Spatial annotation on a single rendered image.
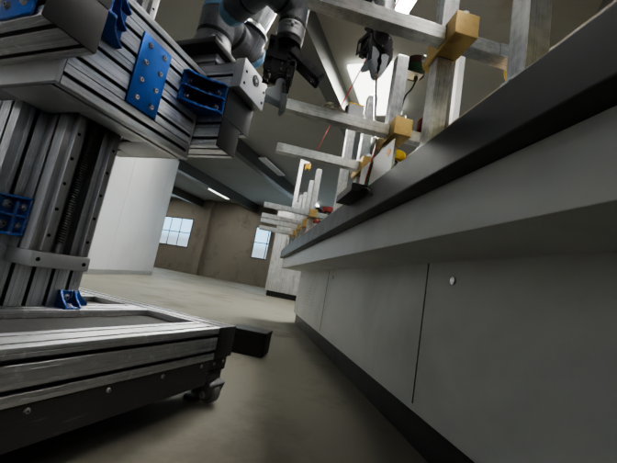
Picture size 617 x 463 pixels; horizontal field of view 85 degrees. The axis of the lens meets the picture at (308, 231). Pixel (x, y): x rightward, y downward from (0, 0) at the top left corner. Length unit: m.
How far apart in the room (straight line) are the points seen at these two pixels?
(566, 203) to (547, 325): 0.32
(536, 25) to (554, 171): 0.23
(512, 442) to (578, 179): 0.51
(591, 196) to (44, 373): 0.78
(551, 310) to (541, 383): 0.13
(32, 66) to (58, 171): 0.22
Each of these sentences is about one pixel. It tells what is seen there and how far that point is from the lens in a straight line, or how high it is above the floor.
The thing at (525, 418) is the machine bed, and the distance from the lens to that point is 0.77.
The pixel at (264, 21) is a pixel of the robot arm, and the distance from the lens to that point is 1.44.
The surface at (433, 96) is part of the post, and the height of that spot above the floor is 0.82.
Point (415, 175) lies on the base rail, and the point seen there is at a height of 0.64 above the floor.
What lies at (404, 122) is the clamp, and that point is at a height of 0.86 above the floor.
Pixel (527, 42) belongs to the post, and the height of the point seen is 0.76.
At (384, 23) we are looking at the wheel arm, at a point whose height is 0.93.
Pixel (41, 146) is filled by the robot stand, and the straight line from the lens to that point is 1.02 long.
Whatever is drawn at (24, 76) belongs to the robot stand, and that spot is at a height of 0.69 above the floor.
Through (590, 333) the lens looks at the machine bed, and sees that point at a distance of 0.68.
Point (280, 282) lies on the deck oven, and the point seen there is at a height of 0.35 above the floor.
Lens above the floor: 0.39
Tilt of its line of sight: 9 degrees up
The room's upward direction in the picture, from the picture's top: 10 degrees clockwise
